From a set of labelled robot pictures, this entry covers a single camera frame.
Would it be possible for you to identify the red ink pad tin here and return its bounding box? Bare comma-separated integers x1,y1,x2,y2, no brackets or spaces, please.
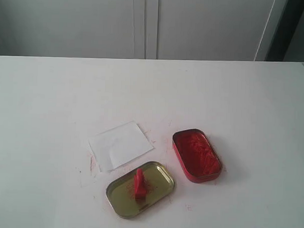
172,128,223,183

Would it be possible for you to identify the red rubber stamp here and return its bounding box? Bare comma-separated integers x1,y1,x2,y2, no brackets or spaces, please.
134,168,147,199

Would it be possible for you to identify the white paper sheet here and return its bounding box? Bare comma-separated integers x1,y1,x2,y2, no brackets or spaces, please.
88,121,154,173

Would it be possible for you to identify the gold tin lid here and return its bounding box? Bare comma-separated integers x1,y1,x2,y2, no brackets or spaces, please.
106,161,175,219

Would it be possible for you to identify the white cabinet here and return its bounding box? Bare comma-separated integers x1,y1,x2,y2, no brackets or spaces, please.
0,0,286,61

